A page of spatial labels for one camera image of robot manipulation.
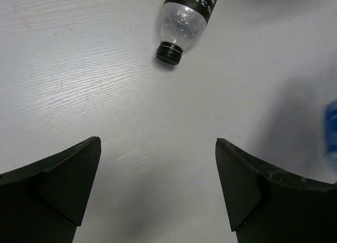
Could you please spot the blue label clear bottle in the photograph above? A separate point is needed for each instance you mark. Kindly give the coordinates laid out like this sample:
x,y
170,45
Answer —
x,y
330,133

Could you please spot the black label clear bottle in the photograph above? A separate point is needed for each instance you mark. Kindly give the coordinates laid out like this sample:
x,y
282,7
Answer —
x,y
181,24

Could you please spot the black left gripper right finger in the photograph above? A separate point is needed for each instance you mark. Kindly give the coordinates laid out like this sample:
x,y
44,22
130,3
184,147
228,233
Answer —
x,y
265,203

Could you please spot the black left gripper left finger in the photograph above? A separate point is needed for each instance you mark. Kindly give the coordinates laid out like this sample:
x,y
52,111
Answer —
x,y
45,201

